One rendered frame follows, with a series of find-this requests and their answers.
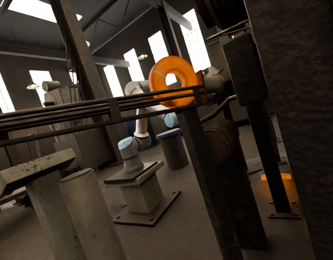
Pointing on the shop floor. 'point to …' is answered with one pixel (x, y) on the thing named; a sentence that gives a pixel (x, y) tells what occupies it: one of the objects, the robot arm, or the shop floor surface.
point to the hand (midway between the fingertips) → (221, 70)
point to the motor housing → (235, 183)
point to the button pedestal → (47, 200)
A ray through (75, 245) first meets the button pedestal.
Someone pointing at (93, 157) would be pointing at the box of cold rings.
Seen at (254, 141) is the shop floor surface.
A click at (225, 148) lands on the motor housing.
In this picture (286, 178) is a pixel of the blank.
